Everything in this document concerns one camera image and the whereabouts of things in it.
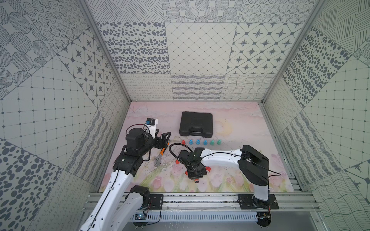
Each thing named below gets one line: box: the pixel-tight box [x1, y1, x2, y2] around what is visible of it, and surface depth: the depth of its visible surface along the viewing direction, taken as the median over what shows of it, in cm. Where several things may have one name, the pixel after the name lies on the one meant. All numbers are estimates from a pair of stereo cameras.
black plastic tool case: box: [179, 111, 213, 139], surface depth 103 cm
